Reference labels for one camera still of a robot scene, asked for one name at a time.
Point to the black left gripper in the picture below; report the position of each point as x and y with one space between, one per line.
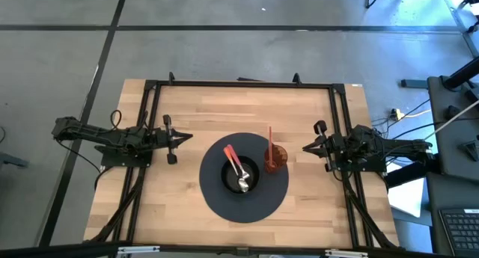
164 137

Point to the red drinking straw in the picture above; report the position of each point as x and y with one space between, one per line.
270 138

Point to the yellow power plug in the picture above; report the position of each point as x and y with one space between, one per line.
396 114

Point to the grey metal foot bar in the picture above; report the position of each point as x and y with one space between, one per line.
413 83

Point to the red faceted plastic tumbler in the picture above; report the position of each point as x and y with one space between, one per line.
277 159

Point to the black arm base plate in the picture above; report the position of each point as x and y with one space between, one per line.
123 161
378 168

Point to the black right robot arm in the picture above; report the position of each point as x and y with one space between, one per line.
404 147

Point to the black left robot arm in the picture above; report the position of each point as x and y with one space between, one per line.
97 132

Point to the dark computer desk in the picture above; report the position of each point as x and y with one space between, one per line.
434 198

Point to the computer keyboard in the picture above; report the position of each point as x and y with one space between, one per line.
462 232

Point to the black aluminium table frame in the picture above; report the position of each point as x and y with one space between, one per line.
243 84

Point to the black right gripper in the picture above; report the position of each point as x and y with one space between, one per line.
332 149

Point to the silver frame bracket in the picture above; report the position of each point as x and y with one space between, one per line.
138 249
346 253

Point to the round dark woven placemat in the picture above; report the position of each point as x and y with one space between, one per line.
213 198

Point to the black support tube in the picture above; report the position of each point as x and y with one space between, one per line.
464 73

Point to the black bowl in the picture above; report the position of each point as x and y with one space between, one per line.
230 183

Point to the dark grey side table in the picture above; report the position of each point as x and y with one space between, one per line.
454 146

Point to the grey chair leg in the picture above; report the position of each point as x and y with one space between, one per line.
11 160

